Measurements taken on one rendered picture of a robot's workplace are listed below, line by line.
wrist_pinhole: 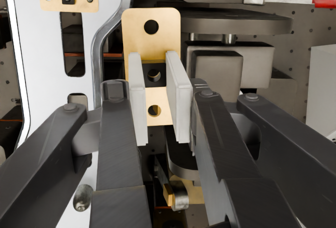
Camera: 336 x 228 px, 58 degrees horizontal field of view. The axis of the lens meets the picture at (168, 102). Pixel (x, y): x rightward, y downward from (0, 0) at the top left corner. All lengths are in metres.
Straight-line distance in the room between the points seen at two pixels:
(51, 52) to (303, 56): 0.65
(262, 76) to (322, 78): 0.52
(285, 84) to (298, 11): 0.43
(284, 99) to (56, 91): 0.36
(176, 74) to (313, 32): 0.77
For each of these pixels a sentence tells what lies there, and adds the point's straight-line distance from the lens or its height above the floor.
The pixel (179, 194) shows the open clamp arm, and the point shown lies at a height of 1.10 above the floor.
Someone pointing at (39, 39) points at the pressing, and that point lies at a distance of 0.51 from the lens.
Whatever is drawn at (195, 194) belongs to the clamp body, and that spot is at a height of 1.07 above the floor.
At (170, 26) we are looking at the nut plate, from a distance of 0.20.
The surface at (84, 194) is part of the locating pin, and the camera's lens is 0.57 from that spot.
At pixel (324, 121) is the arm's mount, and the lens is 0.89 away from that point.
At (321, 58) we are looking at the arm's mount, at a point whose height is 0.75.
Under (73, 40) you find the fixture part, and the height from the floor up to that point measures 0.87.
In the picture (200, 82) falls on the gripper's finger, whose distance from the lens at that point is 0.17.
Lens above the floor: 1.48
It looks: 69 degrees down
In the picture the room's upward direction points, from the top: 167 degrees clockwise
